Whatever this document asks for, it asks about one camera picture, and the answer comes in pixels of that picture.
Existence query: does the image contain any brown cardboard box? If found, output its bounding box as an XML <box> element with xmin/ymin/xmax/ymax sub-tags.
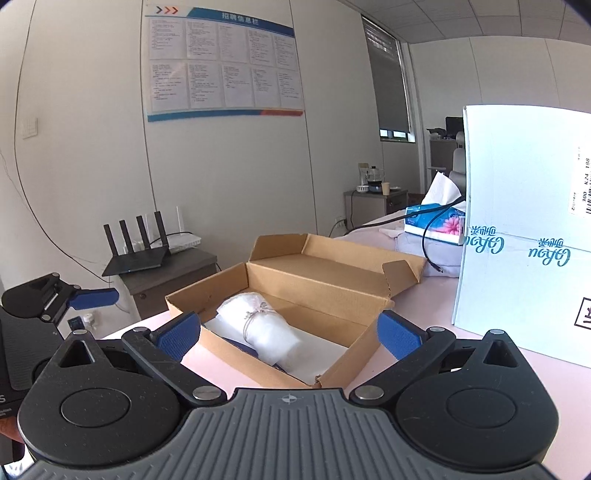
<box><xmin>165</xmin><ymin>232</ymin><xmax>428</xmax><ymax>388</ymax></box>

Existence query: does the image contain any low grey cabinet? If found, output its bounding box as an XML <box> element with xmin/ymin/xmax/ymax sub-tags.
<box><xmin>344</xmin><ymin>187</ymin><xmax>409</xmax><ymax>232</ymax></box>

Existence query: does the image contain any grey office chair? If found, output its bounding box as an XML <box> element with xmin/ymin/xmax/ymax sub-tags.
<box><xmin>450</xmin><ymin>131</ymin><xmax>468</xmax><ymax>186</ymax></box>

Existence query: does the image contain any floral tissue box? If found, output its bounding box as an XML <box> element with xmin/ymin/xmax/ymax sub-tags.
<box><xmin>404</xmin><ymin>171</ymin><xmax>467</xmax><ymax>246</ymax></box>

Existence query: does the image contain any black router with antennas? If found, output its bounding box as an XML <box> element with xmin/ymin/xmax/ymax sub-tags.
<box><xmin>102</xmin><ymin>211</ymin><xmax>171</xmax><ymax>278</ymax></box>

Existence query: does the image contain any white router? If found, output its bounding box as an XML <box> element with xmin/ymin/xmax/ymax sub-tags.
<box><xmin>164</xmin><ymin>205</ymin><xmax>204</xmax><ymax>254</ymax></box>

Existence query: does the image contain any white paper sheet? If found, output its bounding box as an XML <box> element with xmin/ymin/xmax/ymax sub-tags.
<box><xmin>202</xmin><ymin>318</ymin><xmax>349</xmax><ymax>386</ymax></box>

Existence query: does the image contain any black charging cable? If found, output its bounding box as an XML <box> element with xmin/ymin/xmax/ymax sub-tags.
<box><xmin>421</xmin><ymin>196</ymin><xmax>467</xmax><ymax>274</ymax></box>

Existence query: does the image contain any white cloth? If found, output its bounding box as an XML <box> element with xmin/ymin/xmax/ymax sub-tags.
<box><xmin>216</xmin><ymin>290</ymin><xmax>303</xmax><ymax>365</ymax></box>

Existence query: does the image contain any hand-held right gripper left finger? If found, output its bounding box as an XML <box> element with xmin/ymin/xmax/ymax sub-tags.
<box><xmin>44</xmin><ymin>311</ymin><xmax>227</xmax><ymax>408</ymax></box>

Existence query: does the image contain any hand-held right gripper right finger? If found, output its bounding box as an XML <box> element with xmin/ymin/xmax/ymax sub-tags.
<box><xmin>349</xmin><ymin>310</ymin><xmax>536</xmax><ymax>408</ymax></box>

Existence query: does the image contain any brown router cabinet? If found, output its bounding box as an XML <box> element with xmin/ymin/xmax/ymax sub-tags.
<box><xmin>117</xmin><ymin>247</ymin><xmax>220</xmax><ymax>326</ymax></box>

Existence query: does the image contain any grey window blind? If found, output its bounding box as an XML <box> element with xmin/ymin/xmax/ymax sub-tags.
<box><xmin>362</xmin><ymin>16</ymin><xmax>415</xmax><ymax>144</ymax></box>

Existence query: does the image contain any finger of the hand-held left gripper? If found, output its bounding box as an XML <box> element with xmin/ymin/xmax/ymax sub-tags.
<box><xmin>41</xmin><ymin>284</ymin><xmax>120</xmax><ymax>324</ymax></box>

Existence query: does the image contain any blue carton with shipping label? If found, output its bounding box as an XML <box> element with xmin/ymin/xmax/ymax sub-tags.
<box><xmin>450</xmin><ymin>105</ymin><xmax>591</xmax><ymax>363</ymax></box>

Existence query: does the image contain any white string tie with bead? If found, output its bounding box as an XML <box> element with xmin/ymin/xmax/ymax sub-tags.
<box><xmin>240</xmin><ymin>300</ymin><xmax>278</xmax><ymax>342</ymax></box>

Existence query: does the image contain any wall poster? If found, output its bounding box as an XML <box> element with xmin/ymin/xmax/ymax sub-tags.
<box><xmin>143</xmin><ymin>4</ymin><xmax>306</xmax><ymax>123</ymax></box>

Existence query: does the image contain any pink tablecloth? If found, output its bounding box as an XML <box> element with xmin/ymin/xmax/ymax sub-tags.
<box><xmin>99</xmin><ymin>211</ymin><xmax>591</xmax><ymax>398</ymax></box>

